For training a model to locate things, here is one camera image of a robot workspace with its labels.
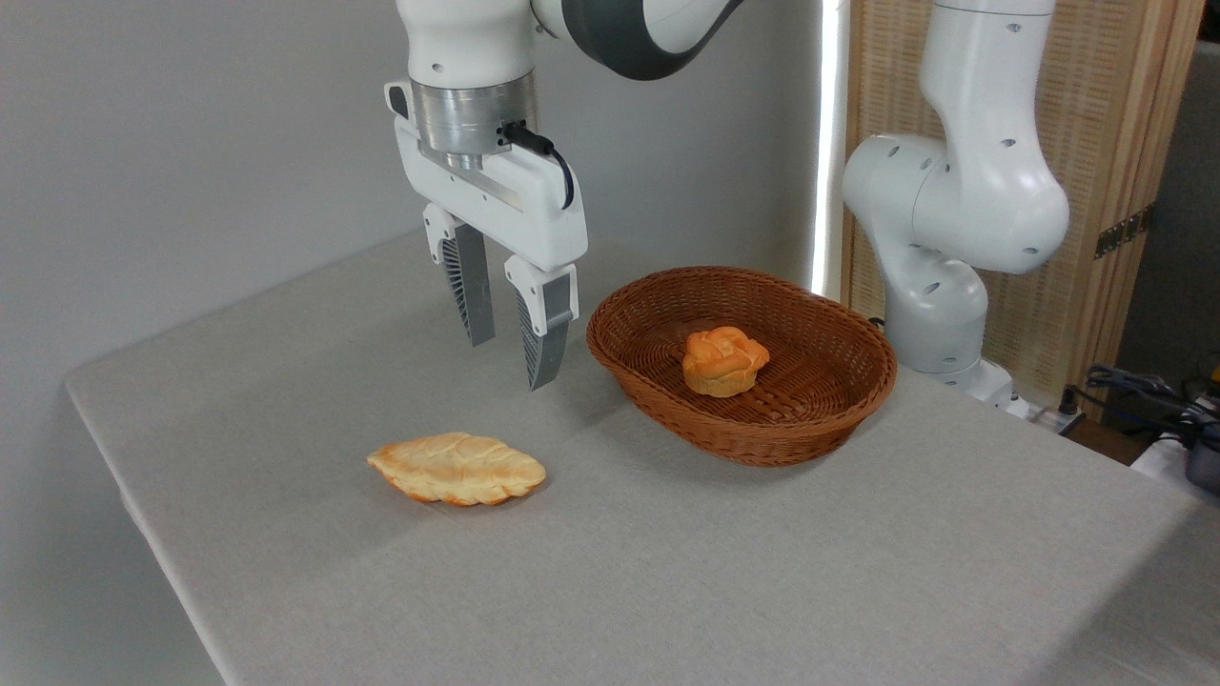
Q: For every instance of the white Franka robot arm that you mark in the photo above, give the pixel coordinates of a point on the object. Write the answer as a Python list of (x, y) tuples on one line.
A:
[(953, 191)]

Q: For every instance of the braided bread loaf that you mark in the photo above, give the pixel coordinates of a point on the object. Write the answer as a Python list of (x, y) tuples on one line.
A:
[(457, 469)]

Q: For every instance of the metal screen hinge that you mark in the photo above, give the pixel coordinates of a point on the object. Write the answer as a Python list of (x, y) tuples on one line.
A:
[(1125, 232)]

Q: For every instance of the brown wicker basket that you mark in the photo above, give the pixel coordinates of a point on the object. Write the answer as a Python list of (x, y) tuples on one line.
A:
[(820, 381)]

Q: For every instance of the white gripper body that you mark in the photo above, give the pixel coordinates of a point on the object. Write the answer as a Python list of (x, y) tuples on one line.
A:
[(534, 214)]

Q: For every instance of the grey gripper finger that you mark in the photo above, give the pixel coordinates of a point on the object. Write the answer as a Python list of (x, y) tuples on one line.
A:
[(545, 324), (474, 286)]

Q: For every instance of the round knotted bread roll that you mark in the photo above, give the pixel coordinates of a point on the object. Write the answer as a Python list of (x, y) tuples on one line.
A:
[(724, 362)]

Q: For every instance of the wooden bamboo folding screen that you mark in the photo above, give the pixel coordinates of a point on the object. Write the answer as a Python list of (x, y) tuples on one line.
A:
[(1106, 114)]

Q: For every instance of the grey tablecloth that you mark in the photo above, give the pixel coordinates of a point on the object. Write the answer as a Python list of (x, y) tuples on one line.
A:
[(572, 572)]

